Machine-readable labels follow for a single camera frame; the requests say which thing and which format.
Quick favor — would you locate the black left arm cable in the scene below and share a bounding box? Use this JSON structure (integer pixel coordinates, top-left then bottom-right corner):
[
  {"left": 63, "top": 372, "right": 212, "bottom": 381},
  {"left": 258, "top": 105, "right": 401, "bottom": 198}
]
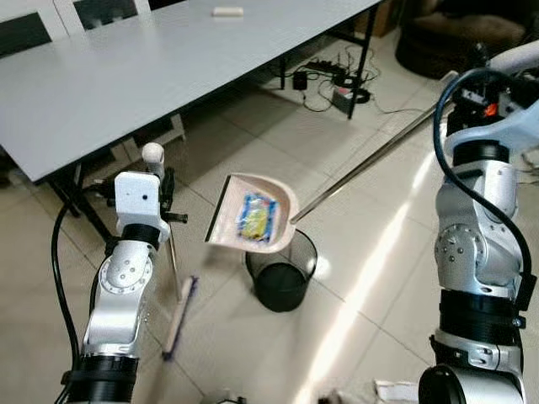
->
[{"left": 51, "top": 198, "right": 85, "bottom": 371}]

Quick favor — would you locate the grey table with black legs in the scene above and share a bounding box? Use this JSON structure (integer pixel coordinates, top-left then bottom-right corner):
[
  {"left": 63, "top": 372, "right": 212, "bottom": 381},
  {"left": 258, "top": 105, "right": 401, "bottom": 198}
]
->
[{"left": 0, "top": 0, "right": 384, "bottom": 241}]

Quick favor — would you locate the yellow blue snack wrapper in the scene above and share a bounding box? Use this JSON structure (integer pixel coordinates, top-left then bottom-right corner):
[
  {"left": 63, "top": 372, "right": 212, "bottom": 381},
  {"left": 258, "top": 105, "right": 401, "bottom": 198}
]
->
[{"left": 236, "top": 192, "right": 279, "bottom": 245}]

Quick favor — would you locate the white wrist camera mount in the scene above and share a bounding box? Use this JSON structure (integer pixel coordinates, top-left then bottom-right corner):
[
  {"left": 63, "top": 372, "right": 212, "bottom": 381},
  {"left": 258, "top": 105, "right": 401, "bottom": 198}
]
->
[
  {"left": 444, "top": 99, "right": 539, "bottom": 161},
  {"left": 114, "top": 171, "right": 167, "bottom": 241}
]

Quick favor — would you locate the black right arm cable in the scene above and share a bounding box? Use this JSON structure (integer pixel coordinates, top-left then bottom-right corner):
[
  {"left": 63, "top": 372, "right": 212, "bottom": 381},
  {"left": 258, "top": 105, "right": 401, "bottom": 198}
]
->
[{"left": 432, "top": 70, "right": 537, "bottom": 312}]

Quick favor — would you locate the beige long-handled dustpan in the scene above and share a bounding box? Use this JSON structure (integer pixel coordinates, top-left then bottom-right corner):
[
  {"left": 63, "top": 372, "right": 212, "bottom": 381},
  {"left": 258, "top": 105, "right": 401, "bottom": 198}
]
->
[{"left": 205, "top": 40, "right": 539, "bottom": 255}]

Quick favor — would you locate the dark brown armchair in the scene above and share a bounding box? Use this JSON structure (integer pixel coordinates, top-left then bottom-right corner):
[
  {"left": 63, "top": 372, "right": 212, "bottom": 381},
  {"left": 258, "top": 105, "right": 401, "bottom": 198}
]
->
[{"left": 396, "top": 0, "right": 528, "bottom": 81}]

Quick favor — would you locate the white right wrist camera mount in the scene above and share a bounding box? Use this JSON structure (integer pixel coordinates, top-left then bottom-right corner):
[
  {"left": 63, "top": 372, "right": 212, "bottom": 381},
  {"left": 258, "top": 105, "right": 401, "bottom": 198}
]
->
[{"left": 444, "top": 99, "right": 539, "bottom": 161}]

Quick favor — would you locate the beige broom with purple bristles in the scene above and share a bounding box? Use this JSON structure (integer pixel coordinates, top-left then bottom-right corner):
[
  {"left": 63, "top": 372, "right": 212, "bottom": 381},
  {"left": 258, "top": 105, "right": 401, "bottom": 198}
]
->
[{"left": 141, "top": 141, "right": 200, "bottom": 361}]

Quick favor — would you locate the black power strip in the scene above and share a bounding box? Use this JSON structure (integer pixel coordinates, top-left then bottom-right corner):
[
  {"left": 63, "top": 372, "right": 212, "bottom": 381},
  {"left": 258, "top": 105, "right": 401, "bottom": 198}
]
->
[{"left": 305, "top": 59, "right": 343, "bottom": 77}]

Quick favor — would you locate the white paper scrap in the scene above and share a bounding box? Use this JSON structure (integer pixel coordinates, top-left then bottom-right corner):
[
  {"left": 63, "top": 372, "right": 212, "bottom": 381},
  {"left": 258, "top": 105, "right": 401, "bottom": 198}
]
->
[{"left": 373, "top": 380, "right": 422, "bottom": 404}]

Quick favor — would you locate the white chair with dark back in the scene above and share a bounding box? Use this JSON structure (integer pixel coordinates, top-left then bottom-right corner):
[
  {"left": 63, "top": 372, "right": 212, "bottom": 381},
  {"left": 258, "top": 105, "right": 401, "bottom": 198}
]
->
[
  {"left": 55, "top": 0, "right": 154, "bottom": 31},
  {"left": 0, "top": 8, "right": 68, "bottom": 60}
]

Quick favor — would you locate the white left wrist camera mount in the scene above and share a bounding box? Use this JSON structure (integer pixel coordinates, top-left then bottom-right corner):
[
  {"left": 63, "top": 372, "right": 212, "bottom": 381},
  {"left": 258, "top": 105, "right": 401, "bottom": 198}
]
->
[{"left": 114, "top": 171, "right": 167, "bottom": 241}]

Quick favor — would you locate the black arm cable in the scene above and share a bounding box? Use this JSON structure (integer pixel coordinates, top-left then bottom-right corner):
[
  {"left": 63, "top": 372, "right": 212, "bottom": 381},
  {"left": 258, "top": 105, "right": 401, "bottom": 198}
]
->
[
  {"left": 432, "top": 70, "right": 537, "bottom": 312},
  {"left": 51, "top": 198, "right": 85, "bottom": 371}
]

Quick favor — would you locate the black mesh waste bin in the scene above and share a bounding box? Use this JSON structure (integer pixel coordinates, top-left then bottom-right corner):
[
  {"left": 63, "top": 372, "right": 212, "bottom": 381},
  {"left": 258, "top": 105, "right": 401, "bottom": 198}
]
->
[{"left": 245, "top": 229, "right": 319, "bottom": 314}]

